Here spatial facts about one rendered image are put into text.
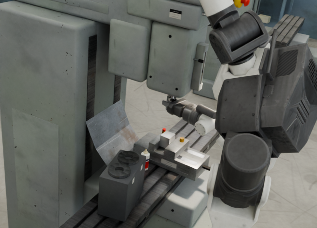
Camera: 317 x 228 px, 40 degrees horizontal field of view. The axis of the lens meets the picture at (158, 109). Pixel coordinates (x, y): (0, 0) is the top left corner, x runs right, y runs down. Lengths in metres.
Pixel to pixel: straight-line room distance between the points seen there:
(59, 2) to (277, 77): 1.12
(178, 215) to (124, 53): 0.79
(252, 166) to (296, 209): 2.54
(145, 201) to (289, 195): 2.05
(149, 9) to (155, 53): 0.19
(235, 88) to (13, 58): 1.19
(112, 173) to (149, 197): 0.28
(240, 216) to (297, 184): 2.57
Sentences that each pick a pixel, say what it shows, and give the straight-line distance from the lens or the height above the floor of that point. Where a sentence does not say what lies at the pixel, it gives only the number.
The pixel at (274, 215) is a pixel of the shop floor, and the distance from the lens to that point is 3.51.
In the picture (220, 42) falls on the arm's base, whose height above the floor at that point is 1.73.
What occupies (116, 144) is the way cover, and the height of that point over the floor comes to 0.91.
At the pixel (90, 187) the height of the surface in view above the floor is 0.70.
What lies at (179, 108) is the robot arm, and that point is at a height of 1.25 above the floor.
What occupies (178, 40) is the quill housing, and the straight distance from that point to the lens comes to 1.79.
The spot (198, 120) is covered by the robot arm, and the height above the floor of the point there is 1.25.
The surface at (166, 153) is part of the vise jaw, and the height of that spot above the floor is 1.01.
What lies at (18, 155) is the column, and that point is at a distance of 2.44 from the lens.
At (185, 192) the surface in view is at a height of 0.84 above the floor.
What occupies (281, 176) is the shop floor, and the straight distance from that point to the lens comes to 3.96.
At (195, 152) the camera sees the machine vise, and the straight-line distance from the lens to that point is 2.13.
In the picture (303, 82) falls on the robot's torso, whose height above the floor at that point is 1.65.
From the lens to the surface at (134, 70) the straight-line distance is 1.91.
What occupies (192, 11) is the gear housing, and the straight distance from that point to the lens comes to 1.72.
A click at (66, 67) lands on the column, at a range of 1.98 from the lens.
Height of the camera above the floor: 2.11
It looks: 27 degrees down
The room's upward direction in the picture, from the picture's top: 7 degrees clockwise
